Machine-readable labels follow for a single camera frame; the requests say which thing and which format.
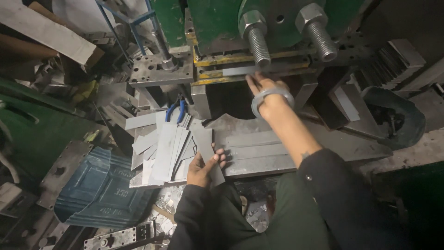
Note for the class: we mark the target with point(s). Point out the stack of cut metal plates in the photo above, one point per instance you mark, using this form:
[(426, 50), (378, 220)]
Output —
[(390, 64)]

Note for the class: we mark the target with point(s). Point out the steel bracket with holes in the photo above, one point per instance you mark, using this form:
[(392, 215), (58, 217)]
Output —
[(119, 238)]

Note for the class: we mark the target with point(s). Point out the yellow-edged press die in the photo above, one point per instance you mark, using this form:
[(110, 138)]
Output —
[(222, 62)]

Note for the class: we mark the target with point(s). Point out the grey metal strip blank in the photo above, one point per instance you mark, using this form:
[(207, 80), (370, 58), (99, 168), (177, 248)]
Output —
[(237, 70)]

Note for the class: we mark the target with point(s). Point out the small threaded steel bolt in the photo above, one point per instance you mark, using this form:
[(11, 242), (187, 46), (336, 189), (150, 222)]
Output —
[(163, 47)]

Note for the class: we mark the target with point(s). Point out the white flat board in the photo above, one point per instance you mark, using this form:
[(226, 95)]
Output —
[(45, 31)]

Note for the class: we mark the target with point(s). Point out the person's left hand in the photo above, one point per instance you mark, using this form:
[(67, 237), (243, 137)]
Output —
[(199, 172)]

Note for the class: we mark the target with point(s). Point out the blue metal frame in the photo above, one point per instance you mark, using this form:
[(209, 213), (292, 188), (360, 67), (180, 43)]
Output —
[(130, 20)]

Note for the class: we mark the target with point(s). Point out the flat grey metal strip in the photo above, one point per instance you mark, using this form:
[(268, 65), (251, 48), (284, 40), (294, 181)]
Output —
[(253, 138), (258, 151)]

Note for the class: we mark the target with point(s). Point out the black rubber tub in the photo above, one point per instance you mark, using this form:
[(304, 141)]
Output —
[(399, 116)]

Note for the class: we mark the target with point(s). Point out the person's right hand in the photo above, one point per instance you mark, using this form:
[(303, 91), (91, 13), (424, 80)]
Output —
[(270, 91)]

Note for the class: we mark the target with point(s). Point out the heap of metal scrap punchings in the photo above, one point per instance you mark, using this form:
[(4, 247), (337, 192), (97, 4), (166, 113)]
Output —
[(166, 213)]

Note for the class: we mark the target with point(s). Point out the green machine cover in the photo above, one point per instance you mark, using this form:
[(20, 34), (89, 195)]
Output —
[(38, 135)]

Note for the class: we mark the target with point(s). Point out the blue embossed sheet panel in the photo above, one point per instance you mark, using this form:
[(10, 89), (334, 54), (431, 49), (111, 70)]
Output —
[(100, 189)]

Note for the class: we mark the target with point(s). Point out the long grey metal strip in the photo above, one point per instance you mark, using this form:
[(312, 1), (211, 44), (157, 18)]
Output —
[(207, 149)]

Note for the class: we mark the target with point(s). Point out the grey steel base plate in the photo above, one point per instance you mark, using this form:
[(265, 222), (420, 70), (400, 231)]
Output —
[(340, 142)]

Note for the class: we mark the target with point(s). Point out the large threaded steel bolt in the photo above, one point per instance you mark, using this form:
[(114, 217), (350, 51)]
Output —
[(317, 33), (257, 40)]

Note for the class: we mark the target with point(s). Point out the silver wrist bangle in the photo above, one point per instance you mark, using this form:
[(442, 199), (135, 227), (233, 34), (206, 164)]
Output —
[(269, 93)]

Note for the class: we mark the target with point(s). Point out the perforated rusty steel plate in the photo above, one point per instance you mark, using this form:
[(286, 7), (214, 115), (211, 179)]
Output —
[(64, 173)]

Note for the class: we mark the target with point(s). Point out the drilled steel clamp plate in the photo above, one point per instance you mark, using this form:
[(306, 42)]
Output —
[(158, 73)]

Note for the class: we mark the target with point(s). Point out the green press machine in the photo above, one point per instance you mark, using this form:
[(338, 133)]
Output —
[(215, 24)]

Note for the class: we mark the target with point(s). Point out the pile of grey metal strips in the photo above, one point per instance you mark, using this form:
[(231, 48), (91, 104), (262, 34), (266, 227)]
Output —
[(163, 152)]

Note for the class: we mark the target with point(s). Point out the person's right fingers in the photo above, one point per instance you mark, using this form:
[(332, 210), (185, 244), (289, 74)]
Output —
[(256, 82)]

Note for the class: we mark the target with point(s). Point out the short grey metal strip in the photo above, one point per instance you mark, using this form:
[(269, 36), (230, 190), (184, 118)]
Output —
[(347, 103)]

